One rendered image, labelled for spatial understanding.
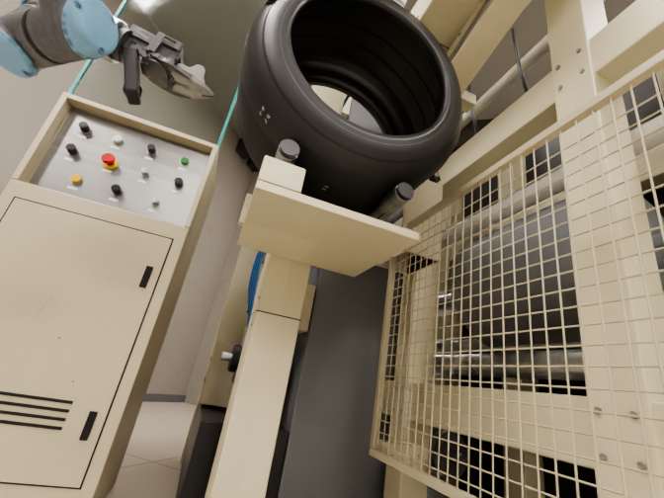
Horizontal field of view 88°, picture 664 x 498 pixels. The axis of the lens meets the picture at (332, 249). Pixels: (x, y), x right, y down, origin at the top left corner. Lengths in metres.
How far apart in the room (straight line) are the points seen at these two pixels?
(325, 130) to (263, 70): 0.19
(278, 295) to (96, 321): 0.57
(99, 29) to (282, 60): 0.33
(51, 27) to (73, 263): 0.73
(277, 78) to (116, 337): 0.90
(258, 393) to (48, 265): 0.76
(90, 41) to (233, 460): 0.92
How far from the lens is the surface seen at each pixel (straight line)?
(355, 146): 0.76
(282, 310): 1.00
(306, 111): 0.77
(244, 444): 1.00
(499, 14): 1.33
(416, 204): 1.22
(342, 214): 0.71
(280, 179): 0.70
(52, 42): 0.84
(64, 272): 1.34
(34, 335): 1.33
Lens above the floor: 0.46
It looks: 22 degrees up
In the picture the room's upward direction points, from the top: 10 degrees clockwise
